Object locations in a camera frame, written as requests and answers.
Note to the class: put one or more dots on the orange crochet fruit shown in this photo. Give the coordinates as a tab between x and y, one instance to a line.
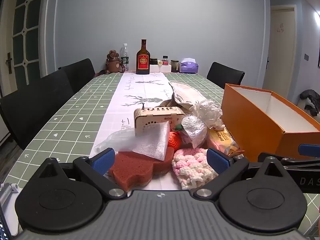
174	140

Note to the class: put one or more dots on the cream door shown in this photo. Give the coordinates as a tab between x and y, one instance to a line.
281	55

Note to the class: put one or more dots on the orange cardboard box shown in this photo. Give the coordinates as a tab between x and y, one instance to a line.
250	120

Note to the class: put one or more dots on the red-brown sponge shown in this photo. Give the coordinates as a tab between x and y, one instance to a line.
135	167

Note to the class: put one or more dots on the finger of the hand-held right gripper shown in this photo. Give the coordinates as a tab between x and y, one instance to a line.
310	150
300	163

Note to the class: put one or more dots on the beige padded pouch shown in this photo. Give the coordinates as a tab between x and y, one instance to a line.
185	92

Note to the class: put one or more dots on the clear plastic water bottle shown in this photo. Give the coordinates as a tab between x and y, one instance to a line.
124	57

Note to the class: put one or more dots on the silver metal stand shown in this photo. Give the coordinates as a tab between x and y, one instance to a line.
7	192

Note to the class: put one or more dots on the white deer print table runner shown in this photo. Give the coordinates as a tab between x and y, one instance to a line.
120	97

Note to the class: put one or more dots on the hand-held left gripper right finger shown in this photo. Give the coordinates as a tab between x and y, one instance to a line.
217	160

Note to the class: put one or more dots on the wooden radio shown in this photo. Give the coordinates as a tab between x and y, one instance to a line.
150	120

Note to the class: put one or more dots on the brown plush toy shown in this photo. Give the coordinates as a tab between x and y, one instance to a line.
166	103

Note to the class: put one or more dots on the thin white plastic bag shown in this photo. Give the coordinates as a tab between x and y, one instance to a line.
208	111

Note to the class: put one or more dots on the small black jar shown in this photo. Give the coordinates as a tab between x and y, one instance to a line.
154	61

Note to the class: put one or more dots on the bubble wrap sheet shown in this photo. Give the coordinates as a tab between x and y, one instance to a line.
155	142

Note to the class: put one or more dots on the green checked tablecloth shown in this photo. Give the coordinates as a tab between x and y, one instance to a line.
62	120

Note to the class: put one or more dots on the brown bear drink bottle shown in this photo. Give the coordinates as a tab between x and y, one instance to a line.
113	63

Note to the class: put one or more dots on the small ink bottle red label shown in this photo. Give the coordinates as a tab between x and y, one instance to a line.
165	61

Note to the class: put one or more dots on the wall light switch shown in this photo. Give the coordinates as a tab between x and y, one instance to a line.
306	57

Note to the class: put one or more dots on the clear plastic bag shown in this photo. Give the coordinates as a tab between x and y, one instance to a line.
117	138
195	130

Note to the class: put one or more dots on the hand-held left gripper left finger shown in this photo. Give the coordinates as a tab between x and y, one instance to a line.
103	158

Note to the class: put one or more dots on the glass panel door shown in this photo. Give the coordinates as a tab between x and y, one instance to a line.
22	30

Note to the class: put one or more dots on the pink white crochet cloth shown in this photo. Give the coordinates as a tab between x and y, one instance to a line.
190	165

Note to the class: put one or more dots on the purple tissue pack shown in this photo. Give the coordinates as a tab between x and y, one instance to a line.
189	66

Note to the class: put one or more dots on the white box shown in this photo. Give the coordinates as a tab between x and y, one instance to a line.
160	68

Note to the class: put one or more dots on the cream tape roll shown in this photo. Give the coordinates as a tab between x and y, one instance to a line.
160	63

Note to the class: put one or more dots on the yellow snack packet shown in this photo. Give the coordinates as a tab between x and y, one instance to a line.
222	137

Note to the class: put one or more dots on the brown liquor bottle red label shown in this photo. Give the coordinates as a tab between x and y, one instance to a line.
143	60

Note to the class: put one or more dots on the black chair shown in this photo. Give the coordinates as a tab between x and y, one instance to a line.
32	107
80	73
225	76

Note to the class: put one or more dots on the dark glass jar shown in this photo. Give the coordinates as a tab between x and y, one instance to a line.
174	66

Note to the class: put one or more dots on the dark jacket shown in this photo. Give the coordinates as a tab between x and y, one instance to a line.
311	98

